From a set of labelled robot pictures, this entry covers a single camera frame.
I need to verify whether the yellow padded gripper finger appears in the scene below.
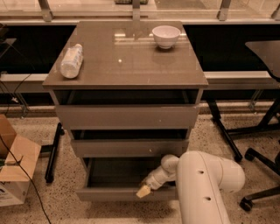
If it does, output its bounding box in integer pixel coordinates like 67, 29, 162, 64
136, 185, 151, 199

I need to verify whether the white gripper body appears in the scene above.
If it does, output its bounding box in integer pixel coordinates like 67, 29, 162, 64
142, 166, 176, 190

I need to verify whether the grey bottom drawer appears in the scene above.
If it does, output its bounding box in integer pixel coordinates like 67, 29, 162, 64
76, 157, 177, 201

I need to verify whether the grey drawer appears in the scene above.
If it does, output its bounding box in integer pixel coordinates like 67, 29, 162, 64
76, 157, 177, 201
56, 105, 199, 130
71, 139, 189, 158

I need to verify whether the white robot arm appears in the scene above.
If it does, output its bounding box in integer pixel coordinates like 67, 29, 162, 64
136, 150, 245, 224

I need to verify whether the grey middle drawer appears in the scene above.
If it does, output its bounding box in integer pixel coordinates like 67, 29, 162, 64
71, 139, 189, 158

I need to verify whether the grey top drawer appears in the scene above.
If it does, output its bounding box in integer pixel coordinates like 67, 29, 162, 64
56, 105, 199, 130

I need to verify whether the grey drawer cabinet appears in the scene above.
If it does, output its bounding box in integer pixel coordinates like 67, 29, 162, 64
42, 20, 210, 202

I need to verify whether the open cardboard box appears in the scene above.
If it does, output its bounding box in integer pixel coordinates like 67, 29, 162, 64
0, 115, 41, 207

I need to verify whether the black left table leg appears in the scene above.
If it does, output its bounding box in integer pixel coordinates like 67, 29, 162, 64
45, 122, 65, 184

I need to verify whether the black table leg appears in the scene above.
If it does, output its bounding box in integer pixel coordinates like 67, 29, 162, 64
45, 122, 65, 184
206, 98, 280, 162

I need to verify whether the black right table leg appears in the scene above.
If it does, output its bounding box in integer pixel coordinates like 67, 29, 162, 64
206, 98, 280, 162

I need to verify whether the white ceramic bowl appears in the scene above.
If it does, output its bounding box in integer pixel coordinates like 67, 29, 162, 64
152, 25, 181, 49

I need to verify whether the clear plastic bottle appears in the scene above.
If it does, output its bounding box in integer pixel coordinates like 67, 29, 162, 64
60, 44, 83, 79

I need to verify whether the black floor cable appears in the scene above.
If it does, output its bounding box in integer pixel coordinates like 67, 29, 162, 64
0, 131, 53, 224

